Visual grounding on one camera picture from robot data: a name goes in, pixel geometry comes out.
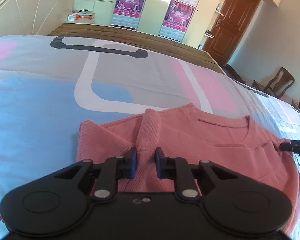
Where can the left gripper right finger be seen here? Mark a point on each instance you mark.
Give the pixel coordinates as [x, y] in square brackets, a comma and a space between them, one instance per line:
[178, 170]

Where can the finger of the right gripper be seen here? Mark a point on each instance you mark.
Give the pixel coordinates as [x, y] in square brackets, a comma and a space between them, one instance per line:
[286, 147]

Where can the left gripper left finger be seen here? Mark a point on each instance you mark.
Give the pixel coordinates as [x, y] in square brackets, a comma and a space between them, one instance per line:
[109, 173]

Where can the pink knit sweater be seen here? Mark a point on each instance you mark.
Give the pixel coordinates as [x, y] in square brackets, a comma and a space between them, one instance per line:
[241, 145]

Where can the dark wooden chair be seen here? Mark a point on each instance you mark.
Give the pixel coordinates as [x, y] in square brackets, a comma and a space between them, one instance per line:
[278, 85]

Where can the patterned bed sheet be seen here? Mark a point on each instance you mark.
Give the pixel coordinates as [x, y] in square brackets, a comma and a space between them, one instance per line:
[50, 84]

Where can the wooden bed footboard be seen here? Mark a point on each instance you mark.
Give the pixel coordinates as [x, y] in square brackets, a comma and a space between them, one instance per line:
[138, 39]

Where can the brown wooden door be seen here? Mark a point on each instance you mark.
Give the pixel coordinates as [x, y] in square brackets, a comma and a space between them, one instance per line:
[229, 28]

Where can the cream wardrobe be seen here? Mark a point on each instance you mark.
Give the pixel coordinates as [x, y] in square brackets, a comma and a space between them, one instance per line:
[151, 18]

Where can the lower right pink poster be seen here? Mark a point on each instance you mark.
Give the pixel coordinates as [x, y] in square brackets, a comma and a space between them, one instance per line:
[177, 18]

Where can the pink poster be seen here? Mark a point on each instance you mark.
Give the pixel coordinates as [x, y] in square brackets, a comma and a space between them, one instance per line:
[127, 13]
[177, 18]

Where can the lower left pink poster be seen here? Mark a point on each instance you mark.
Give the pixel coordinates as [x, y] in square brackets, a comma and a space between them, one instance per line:
[127, 13]

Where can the cream round headboard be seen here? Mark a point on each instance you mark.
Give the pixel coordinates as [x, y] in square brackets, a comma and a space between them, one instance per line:
[28, 17]

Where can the corner wall shelves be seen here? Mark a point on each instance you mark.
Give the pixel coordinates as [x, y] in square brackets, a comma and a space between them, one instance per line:
[212, 10]

